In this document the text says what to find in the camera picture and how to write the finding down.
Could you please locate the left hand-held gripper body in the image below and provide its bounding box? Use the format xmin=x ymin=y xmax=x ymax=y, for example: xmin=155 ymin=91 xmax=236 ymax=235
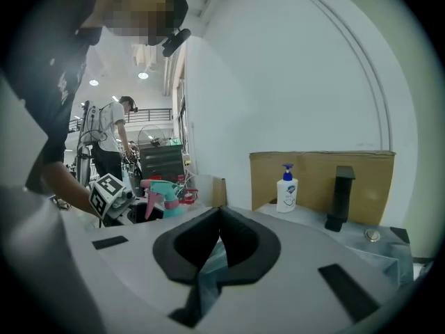
xmin=88 ymin=173 xmax=136 ymax=228

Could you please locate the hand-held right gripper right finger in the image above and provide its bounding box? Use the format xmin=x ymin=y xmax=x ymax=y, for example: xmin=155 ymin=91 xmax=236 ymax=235
xmin=204 ymin=206 xmax=401 ymax=334

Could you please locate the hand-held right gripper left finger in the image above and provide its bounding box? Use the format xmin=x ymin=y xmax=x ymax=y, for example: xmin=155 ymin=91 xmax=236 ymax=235
xmin=86 ymin=206 xmax=222 ymax=334

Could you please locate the teal pink spray head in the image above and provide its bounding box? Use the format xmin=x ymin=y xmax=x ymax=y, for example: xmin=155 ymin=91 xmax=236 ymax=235
xmin=140 ymin=177 xmax=181 ymax=219

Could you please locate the teal spray bottle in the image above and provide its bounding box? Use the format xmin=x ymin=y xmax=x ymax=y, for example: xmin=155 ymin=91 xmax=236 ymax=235
xmin=162 ymin=200 xmax=181 ymax=218

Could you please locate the person's left forearm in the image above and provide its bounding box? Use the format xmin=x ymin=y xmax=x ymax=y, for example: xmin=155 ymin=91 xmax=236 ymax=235
xmin=41 ymin=161 xmax=102 ymax=219

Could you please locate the white blue pump soap bottle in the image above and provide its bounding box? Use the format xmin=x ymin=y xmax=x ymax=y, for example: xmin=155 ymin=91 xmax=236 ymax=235
xmin=276 ymin=164 xmax=299 ymax=214

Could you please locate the black steel cabinet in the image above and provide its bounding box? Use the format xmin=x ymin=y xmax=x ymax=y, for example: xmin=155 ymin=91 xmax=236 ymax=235
xmin=138 ymin=144 xmax=184 ymax=189

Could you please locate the white grey backpack device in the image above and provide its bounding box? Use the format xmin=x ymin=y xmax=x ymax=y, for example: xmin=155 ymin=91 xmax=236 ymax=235
xmin=78 ymin=99 xmax=105 ymax=159

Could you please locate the grey marbled sink cabinet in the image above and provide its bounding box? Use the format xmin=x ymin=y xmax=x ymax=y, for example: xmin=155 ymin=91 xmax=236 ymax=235
xmin=253 ymin=202 xmax=414 ymax=292

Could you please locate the black balcony railing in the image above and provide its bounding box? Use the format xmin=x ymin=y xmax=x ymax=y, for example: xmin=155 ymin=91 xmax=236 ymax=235
xmin=69 ymin=108 xmax=173 ymax=134

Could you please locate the black faucet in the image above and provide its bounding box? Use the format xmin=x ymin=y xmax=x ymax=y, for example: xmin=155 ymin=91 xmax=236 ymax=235
xmin=325 ymin=166 xmax=356 ymax=232

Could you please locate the small cardboard box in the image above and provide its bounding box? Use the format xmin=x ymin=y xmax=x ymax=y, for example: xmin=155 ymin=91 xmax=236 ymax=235
xmin=211 ymin=175 xmax=227 ymax=208

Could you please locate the large cardboard sheet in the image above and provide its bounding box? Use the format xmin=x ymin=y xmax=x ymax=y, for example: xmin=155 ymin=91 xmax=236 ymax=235
xmin=249 ymin=150 xmax=396 ymax=228

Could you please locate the person's black buttoned shirt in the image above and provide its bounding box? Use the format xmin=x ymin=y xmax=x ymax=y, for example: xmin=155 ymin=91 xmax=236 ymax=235
xmin=0 ymin=0 xmax=105 ymax=194

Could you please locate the person's head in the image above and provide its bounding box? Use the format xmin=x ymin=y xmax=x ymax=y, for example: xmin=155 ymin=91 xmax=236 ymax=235
xmin=104 ymin=0 xmax=191 ymax=47

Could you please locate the black head camera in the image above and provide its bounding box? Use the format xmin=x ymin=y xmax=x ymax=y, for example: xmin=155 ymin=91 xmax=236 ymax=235
xmin=161 ymin=28 xmax=192 ymax=58

